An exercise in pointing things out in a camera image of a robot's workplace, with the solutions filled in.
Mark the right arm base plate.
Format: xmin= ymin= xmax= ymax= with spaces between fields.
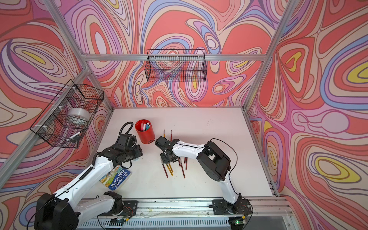
xmin=209 ymin=199 xmax=252 ymax=216

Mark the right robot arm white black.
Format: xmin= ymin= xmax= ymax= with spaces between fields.
xmin=154 ymin=136 xmax=242 ymax=214

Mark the white tape roll in basket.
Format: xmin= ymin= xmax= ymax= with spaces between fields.
xmin=67 ymin=108 xmax=91 ymax=126

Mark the black wire basket wall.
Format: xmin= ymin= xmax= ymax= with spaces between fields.
xmin=144 ymin=48 xmax=208 ymax=83
xmin=30 ymin=80 xmax=104 ymax=149

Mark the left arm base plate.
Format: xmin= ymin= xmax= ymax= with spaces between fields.
xmin=98 ymin=200 xmax=138 ymax=217

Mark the black wire basket back wall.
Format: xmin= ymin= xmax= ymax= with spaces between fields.
xmin=144 ymin=48 xmax=208 ymax=83

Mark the black wire basket left wall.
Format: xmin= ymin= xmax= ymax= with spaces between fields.
xmin=30 ymin=80 xmax=104 ymax=149

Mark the red pen cup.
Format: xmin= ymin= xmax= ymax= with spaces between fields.
xmin=135 ymin=119 xmax=155 ymax=144

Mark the treehouse storey book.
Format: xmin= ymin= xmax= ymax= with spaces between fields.
xmin=99 ymin=165 xmax=131 ymax=191

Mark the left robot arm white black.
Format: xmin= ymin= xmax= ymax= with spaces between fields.
xmin=34 ymin=145 xmax=143 ymax=230

